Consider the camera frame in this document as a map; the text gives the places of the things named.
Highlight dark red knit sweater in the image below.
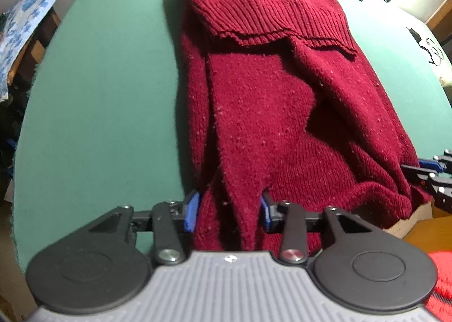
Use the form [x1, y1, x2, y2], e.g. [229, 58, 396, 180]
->
[181, 0, 430, 251]

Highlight wooden wardrobe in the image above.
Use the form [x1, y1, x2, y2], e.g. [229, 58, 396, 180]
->
[426, 0, 452, 43]

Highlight blue white patterned cloth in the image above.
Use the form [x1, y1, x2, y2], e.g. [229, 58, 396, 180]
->
[0, 0, 56, 102]

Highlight bright red fleece jacket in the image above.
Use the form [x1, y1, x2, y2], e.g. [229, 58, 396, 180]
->
[426, 252, 452, 322]

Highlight green table cloth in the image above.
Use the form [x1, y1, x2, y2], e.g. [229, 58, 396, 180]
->
[12, 0, 452, 273]

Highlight black power adapter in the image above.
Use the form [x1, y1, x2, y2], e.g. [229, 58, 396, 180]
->
[408, 28, 421, 44]

